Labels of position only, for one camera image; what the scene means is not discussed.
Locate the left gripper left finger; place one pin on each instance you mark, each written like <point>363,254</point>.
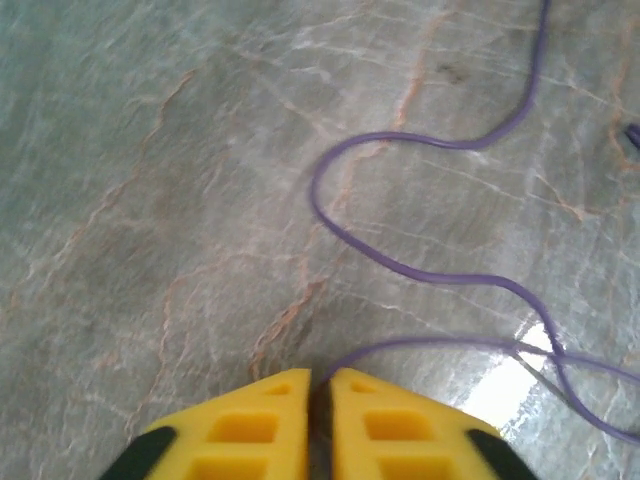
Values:
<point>240,435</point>

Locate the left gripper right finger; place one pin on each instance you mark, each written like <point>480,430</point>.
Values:
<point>400,435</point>

